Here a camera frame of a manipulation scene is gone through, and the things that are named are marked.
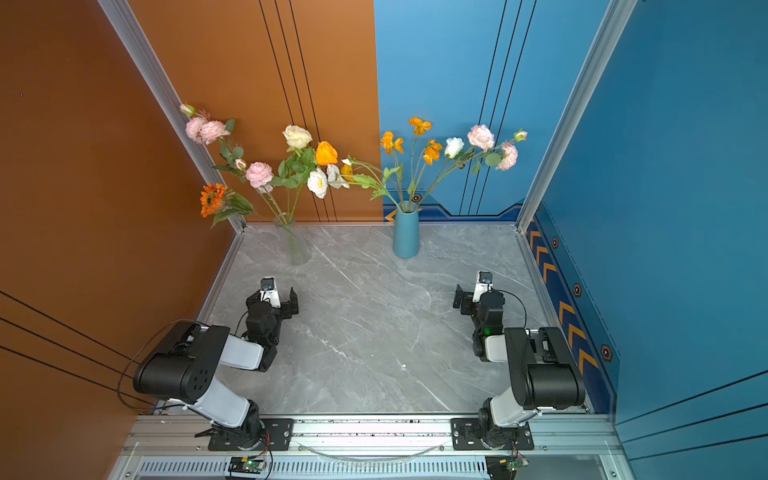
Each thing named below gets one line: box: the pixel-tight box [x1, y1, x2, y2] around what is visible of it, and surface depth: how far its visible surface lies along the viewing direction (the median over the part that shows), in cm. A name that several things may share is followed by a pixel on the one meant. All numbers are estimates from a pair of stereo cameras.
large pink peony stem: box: [180, 103, 285, 223], surface depth 84 cm
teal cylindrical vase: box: [393, 200, 420, 259], surface depth 102 cm
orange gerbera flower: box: [200, 183, 258, 230], surface depth 76 cm
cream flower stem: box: [270, 124, 317, 220], surface depth 87 cm
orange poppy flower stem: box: [380, 117, 443, 205], surface depth 94 cm
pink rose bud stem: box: [235, 158, 285, 221], surface depth 84 cm
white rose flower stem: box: [426, 137, 465, 193], surface depth 83 cm
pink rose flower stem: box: [420, 124, 528, 202], surface depth 82 cm
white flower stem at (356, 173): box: [307, 158, 403, 211], surface depth 79 cm
